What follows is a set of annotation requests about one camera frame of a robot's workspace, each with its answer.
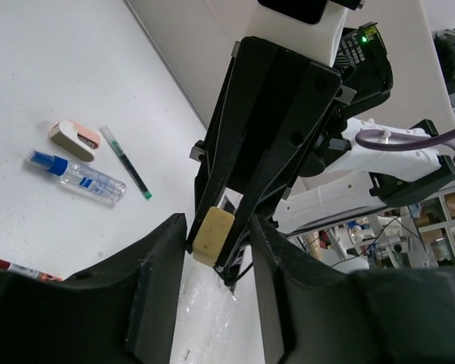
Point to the beige pink correction tape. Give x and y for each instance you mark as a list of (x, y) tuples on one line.
[(75, 139)]

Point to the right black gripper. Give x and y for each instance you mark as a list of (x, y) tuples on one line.
[(366, 82)]

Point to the blue capped spray bottle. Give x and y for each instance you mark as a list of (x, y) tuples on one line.
[(78, 177)]

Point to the small beige eraser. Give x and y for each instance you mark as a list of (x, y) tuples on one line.
[(212, 235)]

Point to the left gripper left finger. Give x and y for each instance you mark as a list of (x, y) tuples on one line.
[(121, 310)]

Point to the red pen with white cap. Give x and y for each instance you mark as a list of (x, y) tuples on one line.
[(28, 272)]

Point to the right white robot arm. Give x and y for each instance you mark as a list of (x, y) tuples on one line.
[(383, 167)]

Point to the green ink pen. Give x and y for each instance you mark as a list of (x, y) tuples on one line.
[(125, 161)]

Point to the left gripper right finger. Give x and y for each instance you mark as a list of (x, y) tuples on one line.
[(311, 313)]

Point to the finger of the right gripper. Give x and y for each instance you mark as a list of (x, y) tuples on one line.
[(288, 118), (243, 90)]

